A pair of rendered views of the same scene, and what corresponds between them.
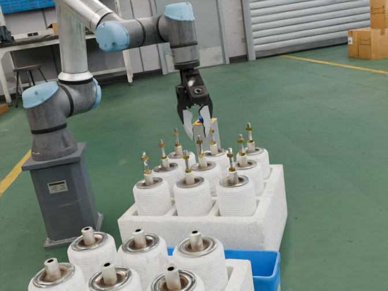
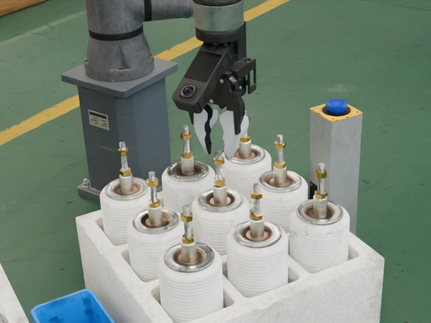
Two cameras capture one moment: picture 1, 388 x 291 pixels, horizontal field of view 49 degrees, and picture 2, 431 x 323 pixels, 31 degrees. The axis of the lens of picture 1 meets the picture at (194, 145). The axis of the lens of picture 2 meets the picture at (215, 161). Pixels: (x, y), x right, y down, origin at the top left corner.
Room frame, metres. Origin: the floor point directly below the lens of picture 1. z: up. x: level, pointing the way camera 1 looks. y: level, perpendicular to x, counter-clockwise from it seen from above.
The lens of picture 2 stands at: (0.32, -0.75, 0.93)
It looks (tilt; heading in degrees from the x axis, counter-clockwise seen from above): 28 degrees down; 42
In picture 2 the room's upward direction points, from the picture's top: 2 degrees counter-clockwise
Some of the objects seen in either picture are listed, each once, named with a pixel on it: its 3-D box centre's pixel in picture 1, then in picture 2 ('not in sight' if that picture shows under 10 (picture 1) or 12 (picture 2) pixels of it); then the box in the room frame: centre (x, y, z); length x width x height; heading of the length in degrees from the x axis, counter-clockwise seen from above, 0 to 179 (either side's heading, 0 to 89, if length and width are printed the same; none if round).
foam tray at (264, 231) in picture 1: (211, 217); (223, 278); (1.15, -0.02, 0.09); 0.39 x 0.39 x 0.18; 69
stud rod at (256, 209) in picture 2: (241, 147); (256, 206); (1.11, -0.13, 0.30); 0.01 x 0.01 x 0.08
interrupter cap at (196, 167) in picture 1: (203, 166); (220, 200); (1.15, -0.02, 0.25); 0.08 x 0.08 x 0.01
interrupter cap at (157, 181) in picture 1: (149, 183); (127, 189); (1.08, 0.13, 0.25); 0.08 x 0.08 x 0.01
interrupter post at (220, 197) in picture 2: (202, 162); (219, 193); (1.15, -0.02, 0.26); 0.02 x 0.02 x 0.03
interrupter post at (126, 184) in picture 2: (148, 179); (126, 182); (1.08, 0.13, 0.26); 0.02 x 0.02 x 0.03
